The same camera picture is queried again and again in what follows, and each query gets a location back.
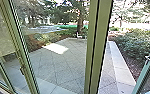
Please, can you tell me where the small dark door handle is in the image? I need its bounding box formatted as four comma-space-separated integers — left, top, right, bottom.
18, 64, 26, 76

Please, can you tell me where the dark green shrub bed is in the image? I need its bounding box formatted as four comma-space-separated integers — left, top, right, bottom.
112, 28, 150, 60

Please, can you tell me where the green door frame post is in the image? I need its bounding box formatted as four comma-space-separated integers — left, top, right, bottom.
83, 0, 115, 94

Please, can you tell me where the white garden chair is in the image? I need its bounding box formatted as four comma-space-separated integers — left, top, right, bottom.
75, 31, 85, 40

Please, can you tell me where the low brown green hedge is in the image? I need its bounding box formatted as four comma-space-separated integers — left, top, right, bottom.
24, 27, 79, 53

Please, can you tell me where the green glass door, small handle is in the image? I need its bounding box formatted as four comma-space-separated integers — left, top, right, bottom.
0, 0, 41, 94

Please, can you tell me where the brown tree trunk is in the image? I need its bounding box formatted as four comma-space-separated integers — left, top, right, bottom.
75, 9, 86, 35

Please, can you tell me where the metal lever door handle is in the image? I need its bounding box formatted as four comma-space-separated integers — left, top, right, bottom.
143, 54, 150, 65

